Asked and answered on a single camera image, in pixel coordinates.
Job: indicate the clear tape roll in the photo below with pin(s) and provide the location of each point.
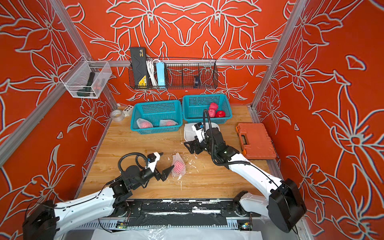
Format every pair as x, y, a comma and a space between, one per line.
117, 115

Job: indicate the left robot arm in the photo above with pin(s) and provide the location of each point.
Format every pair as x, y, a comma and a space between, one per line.
50, 220

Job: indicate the white plastic tub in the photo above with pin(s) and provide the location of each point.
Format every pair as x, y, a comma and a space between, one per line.
198, 127

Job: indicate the teal basket for bare apples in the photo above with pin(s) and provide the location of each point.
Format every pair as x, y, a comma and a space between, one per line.
194, 105

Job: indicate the dark green handled tool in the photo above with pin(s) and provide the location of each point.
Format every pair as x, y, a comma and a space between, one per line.
86, 91

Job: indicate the white remote control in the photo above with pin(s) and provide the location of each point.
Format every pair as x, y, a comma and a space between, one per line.
127, 111

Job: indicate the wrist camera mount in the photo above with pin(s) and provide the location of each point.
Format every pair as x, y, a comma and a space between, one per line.
200, 136
152, 160

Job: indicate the orange tool case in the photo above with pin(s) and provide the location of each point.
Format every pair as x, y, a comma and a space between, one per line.
255, 141

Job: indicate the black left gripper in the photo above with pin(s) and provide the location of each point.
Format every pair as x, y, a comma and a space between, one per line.
164, 174

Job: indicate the black wire wall basket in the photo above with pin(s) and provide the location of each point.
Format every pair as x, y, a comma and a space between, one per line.
180, 74

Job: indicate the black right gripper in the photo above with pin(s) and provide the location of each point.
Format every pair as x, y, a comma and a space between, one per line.
192, 145

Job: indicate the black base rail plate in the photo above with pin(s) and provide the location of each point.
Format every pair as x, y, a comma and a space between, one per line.
179, 213

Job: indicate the black box device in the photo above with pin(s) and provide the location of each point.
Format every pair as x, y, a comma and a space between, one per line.
139, 66

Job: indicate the light blue power bank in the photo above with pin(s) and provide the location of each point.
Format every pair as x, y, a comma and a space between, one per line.
161, 74

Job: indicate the clear acrylic wall box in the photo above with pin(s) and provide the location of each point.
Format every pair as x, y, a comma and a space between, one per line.
76, 77

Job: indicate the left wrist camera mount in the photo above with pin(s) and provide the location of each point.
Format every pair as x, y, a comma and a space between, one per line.
152, 160

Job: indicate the teal basket with netted apples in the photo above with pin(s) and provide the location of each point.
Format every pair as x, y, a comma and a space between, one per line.
155, 112

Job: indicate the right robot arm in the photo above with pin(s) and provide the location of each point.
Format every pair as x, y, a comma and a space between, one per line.
283, 202

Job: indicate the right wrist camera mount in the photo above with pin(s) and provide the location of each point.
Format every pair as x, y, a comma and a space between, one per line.
200, 136

